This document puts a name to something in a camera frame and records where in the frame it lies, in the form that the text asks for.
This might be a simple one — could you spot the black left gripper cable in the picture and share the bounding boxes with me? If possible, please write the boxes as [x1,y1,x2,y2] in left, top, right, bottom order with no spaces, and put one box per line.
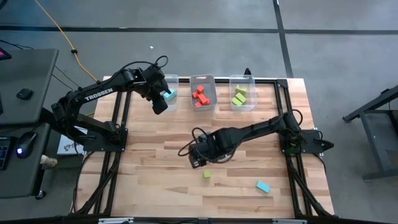
[119,55,169,73]

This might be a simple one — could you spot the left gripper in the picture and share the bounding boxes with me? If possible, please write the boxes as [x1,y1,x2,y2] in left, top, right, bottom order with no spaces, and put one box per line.
[136,67,170,115]

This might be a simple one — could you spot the small beige object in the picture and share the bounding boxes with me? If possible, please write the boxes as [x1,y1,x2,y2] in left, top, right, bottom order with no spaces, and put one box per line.
[39,154,58,169]

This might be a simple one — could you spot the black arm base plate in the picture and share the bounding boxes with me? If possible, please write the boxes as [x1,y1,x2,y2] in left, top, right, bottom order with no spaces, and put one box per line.
[278,129,324,155]
[83,126,129,153]

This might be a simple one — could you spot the grey desk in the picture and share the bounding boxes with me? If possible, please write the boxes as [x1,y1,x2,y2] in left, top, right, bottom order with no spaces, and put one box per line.
[0,123,50,200]
[0,48,59,126]

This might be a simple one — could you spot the black computer mouse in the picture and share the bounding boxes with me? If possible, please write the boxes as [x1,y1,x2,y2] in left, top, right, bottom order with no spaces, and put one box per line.
[14,131,37,159]

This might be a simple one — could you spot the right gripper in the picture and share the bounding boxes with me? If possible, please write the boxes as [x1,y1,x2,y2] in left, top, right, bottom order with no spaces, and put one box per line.
[189,140,220,169]

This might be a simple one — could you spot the black metal table frame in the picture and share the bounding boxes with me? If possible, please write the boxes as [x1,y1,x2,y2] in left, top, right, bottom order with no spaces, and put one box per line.
[70,76,335,218]

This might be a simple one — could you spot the small black device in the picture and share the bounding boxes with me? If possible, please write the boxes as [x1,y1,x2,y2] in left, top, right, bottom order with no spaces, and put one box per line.
[16,88,34,101]

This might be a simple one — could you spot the black power cable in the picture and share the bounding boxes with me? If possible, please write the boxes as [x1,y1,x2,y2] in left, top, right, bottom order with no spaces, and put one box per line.
[312,138,335,152]

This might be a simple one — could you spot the orange floor cable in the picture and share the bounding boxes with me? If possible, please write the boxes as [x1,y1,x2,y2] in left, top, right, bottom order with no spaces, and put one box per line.
[34,0,102,88]

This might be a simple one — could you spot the clear plastic bin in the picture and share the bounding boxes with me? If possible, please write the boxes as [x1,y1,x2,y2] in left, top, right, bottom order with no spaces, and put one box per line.
[229,74,257,112]
[155,73,180,111]

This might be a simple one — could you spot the black metal side table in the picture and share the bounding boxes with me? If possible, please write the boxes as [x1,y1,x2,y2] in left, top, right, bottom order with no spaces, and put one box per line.
[341,84,398,182]

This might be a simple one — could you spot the grey plastic bin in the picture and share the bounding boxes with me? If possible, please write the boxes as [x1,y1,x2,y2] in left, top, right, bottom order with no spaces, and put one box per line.
[188,73,218,112]

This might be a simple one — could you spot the black keyboard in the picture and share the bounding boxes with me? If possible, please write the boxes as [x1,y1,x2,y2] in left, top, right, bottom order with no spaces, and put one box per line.
[0,136,14,171]

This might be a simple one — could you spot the pink-lit device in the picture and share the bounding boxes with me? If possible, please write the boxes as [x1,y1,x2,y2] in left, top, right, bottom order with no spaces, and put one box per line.
[0,46,12,62]

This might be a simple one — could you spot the white printed sheet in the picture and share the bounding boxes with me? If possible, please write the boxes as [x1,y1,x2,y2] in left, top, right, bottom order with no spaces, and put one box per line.
[57,130,88,156]

